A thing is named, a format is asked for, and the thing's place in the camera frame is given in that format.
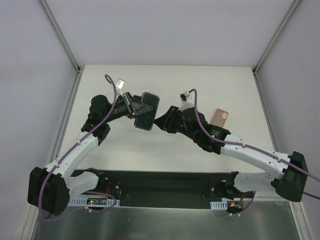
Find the right white cable duct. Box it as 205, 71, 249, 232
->
210, 200, 228, 211

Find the black phone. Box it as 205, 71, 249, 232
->
133, 91, 160, 131

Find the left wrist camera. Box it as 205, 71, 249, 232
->
115, 78, 125, 90

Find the left white cable duct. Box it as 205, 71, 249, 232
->
67, 197, 120, 208

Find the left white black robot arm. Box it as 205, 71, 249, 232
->
27, 92, 160, 216

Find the aluminium frame front rail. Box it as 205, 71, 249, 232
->
31, 175, 302, 202

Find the pink phone case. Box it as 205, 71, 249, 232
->
210, 108, 229, 128

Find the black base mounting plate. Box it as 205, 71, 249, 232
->
102, 170, 259, 209

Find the aluminium frame post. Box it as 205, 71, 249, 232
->
252, 0, 303, 76
37, 0, 82, 73

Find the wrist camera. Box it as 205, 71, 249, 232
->
115, 78, 125, 90
178, 90, 195, 112

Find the right aluminium frame post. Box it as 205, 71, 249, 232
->
252, 0, 303, 76

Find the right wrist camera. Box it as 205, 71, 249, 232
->
178, 90, 195, 112

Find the left aluminium frame post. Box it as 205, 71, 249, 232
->
37, 0, 82, 73

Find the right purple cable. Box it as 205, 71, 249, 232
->
179, 87, 320, 221

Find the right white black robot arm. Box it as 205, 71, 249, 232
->
154, 106, 308, 202

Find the white cable duct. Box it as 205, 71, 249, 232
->
67, 197, 120, 208
210, 200, 228, 211

